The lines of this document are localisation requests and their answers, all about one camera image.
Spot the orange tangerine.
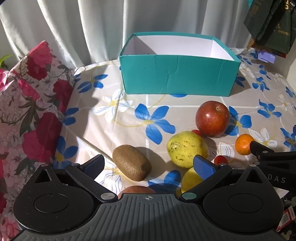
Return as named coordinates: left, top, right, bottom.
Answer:
left=235, top=134, right=255, bottom=155

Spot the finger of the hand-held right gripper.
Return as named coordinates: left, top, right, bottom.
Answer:
left=250, top=141, right=296, bottom=163
left=257, top=162, right=296, bottom=198

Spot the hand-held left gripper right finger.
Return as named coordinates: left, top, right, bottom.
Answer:
left=179, top=155, right=266, bottom=202

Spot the red gold bag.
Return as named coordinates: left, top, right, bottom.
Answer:
left=246, top=39, right=287, bottom=59

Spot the purple paper box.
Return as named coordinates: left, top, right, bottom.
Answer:
left=258, top=51, right=277, bottom=63

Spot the blue floral tablecloth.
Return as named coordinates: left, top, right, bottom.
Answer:
left=46, top=47, right=296, bottom=209

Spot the red floral cushion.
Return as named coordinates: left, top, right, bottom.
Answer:
left=0, top=40, right=77, bottom=241

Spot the red white packet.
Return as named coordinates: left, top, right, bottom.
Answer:
left=276, top=206, right=296, bottom=232

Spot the white curtain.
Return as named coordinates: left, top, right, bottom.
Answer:
left=0, top=0, right=255, bottom=70

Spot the yellow-green pear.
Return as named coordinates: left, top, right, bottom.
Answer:
left=176, top=167, right=204, bottom=196
left=167, top=131, right=209, bottom=168

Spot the brown kiwi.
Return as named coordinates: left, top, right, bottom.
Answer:
left=112, top=145, right=152, bottom=181

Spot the teal cardboard box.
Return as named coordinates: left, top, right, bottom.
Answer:
left=119, top=32, right=241, bottom=97

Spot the dark green plastic bag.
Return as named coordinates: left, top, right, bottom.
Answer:
left=244, top=0, right=296, bottom=54

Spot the red apple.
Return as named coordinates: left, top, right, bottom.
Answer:
left=118, top=185, right=158, bottom=200
left=195, top=100, right=230, bottom=138

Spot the green plant leaf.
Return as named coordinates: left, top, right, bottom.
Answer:
left=0, top=54, right=13, bottom=67

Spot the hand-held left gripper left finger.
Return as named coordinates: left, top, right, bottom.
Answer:
left=32, top=154, right=118, bottom=203

